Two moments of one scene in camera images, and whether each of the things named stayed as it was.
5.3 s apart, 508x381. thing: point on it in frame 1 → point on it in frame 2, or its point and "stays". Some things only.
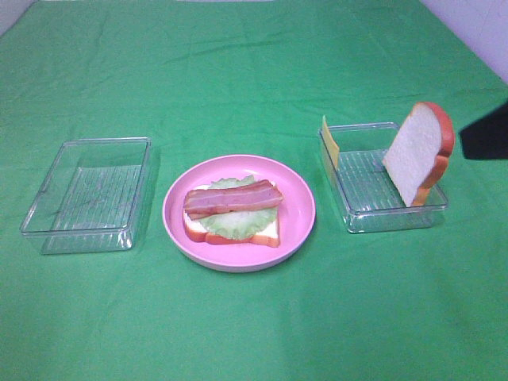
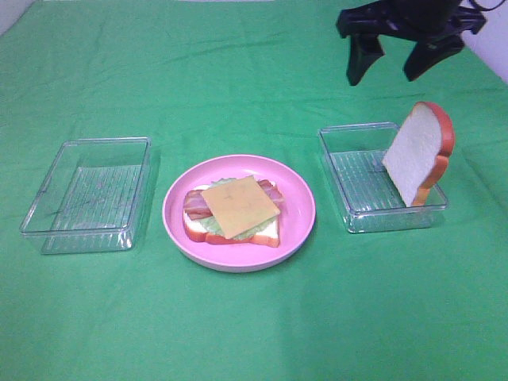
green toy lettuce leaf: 239,225 stays
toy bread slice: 195,231 stays
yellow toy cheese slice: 332,146 → 240,205
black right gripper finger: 486,138 → 435,25
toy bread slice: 419,155 stays
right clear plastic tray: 368,196 stays
